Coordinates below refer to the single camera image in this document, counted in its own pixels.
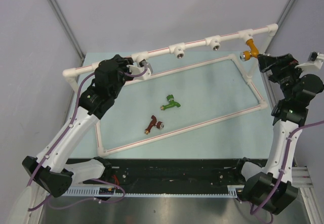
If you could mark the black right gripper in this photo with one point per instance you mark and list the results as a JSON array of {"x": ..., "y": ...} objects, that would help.
[{"x": 279, "y": 65}]

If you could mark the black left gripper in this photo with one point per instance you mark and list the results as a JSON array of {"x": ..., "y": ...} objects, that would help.
[{"x": 123, "y": 62}]

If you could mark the yellow water faucet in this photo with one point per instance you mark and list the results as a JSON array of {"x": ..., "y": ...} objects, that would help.
[{"x": 252, "y": 53}]

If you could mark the white PVC pipe frame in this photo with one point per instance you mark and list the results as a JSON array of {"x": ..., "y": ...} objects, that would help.
[{"x": 258, "y": 35}]

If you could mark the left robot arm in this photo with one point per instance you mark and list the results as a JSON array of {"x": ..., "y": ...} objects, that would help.
[{"x": 49, "y": 168}]

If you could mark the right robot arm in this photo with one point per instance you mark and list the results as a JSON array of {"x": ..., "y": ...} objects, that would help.
[{"x": 270, "y": 187}]

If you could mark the green water faucet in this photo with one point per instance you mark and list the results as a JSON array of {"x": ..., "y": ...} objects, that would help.
[{"x": 171, "y": 103}]

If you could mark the dark red water faucet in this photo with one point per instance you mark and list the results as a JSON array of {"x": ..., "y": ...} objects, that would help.
[{"x": 154, "y": 123}]

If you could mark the light blue table mat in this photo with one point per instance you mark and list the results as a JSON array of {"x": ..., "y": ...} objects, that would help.
[{"x": 204, "y": 93}]

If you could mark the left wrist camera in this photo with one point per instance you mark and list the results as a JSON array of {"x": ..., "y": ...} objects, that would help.
[{"x": 142, "y": 71}]

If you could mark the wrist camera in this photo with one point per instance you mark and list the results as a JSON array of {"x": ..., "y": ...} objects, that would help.
[
  {"x": 142, "y": 71},
  {"x": 314, "y": 63}
]

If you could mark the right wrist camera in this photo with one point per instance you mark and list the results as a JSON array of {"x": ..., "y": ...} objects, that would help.
[{"x": 314, "y": 63}]

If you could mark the aluminium frame post right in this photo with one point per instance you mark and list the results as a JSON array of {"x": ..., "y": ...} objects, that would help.
[{"x": 280, "y": 22}]

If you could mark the aluminium frame post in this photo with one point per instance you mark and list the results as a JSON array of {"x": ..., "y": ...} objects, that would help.
[
  {"x": 66, "y": 28},
  {"x": 280, "y": 22}
]

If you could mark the aluminium frame post left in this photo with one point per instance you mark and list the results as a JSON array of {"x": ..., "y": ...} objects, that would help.
[{"x": 66, "y": 28}]

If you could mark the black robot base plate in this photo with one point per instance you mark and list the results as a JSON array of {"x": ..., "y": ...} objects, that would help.
[{"x": 191, "y": 177}]

